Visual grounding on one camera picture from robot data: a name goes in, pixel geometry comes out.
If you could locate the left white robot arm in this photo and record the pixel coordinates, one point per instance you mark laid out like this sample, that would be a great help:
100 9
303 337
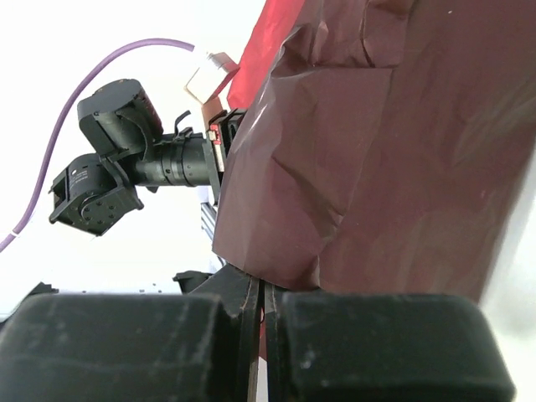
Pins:
131 150

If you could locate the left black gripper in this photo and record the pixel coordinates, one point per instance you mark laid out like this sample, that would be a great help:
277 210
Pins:
222 131

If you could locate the red wrapping paper sheet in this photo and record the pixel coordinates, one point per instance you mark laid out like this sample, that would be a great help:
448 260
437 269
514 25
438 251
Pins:
384 144

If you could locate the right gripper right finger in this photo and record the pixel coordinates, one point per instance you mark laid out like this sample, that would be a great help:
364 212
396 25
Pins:
327 347

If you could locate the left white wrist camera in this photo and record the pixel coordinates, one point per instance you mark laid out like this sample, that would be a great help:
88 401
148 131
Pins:
213 74

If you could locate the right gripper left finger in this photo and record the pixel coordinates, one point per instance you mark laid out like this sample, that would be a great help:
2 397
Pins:
201 346

